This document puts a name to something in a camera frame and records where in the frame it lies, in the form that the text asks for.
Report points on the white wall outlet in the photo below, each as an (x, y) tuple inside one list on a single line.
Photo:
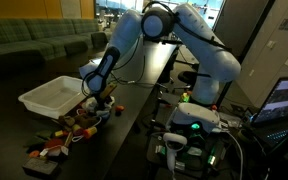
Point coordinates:
[(251, 73)]

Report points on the orange red ball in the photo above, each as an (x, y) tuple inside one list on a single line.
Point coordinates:
[(119, 108)]

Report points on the brown plush toy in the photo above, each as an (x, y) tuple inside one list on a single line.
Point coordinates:
[(66, 120)]

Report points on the black office chair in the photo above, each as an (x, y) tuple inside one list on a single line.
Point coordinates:
[(185, 78)]

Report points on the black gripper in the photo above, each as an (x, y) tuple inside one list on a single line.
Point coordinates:
[(102, 100)]

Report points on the open laptop blue keyboard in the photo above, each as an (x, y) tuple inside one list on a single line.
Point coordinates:
[(280, 100)]

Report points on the black eraser block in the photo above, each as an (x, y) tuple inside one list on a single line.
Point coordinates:
[(40, 166)]

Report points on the dark upholstered ottoman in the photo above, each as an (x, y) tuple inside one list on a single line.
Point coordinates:
[(99, 39), (75, 47), (15, 61)]

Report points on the small red knob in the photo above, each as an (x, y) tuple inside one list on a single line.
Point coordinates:
[(214, 107)]

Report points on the small yellow round toy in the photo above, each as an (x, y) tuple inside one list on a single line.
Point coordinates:
[(59, 134)]

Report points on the white wall switch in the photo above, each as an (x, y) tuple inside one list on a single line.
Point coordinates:
[(271, 45)]

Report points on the small orange disc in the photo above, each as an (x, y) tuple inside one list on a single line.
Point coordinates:
[(34, 153)]

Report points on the thin wooden stick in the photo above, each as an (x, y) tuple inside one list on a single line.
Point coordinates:
[(69, 139)]

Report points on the small white tag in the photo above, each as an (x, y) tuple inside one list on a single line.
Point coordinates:
[(64, 150)]

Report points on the green plaid couch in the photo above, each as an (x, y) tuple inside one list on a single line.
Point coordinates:
[(17, 33)]

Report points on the yellow orange cup toy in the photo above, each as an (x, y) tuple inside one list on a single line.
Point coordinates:
[(90, 132)]

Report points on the black electronics box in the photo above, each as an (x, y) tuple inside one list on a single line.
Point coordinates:
[(194, 156)]

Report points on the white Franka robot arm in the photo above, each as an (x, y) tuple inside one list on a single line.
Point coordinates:
[(210, 56)]

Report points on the white plastic storage bin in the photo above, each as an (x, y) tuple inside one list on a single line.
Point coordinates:
[(54, 95)]

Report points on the grey wall sign plate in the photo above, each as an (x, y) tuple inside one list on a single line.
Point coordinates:
[(287, 24)]

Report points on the yellow pink cylinder toy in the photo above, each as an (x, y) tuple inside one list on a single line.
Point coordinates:
[(77, 129)]

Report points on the white VR controller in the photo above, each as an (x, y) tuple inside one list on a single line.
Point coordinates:
[(174, 141)]

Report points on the green yellow small toy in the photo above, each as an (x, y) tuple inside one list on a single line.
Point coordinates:
[(185, 97)]

